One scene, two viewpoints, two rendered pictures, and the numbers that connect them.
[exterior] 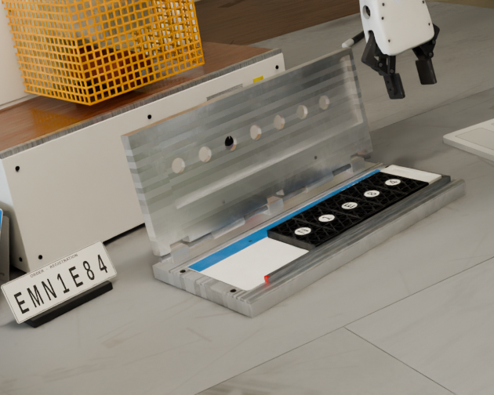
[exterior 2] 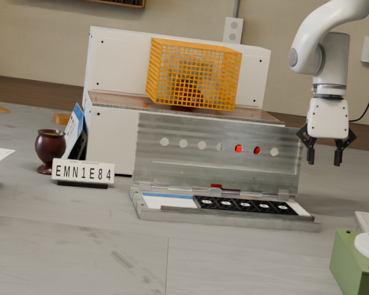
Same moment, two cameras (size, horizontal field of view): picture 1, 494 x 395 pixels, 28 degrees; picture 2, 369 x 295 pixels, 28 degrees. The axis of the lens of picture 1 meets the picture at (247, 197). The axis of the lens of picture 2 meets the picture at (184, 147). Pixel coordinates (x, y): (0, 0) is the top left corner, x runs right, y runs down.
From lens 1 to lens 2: 0.82 m
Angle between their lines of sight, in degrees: 27
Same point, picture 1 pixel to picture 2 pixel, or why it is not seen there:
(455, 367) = (183, 266)
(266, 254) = (180, 203)
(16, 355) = (37, 188)
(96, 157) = not seen: hidden behind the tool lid
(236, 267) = (159, 201)
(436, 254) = (257, 240)
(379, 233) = (242, 220)
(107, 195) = not seen: hidden behind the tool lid
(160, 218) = (140, 161)
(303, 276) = (181, 215)
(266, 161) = (221, 165)
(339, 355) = (148, 242)
